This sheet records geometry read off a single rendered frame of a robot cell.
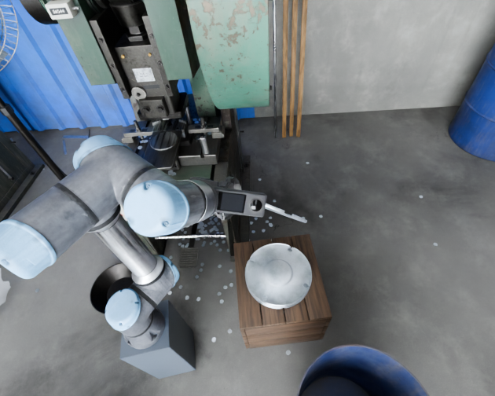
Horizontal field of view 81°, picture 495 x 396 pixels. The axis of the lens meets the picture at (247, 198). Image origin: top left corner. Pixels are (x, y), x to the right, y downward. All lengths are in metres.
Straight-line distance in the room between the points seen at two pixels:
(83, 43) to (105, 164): 0.82
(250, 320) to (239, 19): 1.05
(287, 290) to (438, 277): 0.95
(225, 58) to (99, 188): 0.50
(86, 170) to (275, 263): 1.01
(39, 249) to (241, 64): 0.62
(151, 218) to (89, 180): 0.10
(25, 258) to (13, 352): 1.68
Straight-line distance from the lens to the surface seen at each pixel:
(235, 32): 0.78
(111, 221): 0.86
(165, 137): 1.38
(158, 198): 0.38
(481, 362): 1.86
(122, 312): 1.06
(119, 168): 0.45
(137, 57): 1.23
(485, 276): 2.08
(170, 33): 1.11
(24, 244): 0.43
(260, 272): 1.32
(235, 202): 0.55
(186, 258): 1.67
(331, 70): 2.63
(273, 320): 1.28
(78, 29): 1.22
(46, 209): 0.44
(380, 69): 2.75
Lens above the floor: 1.57
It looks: 50 degrees down
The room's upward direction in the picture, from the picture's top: 7 degrees counter-clockwise
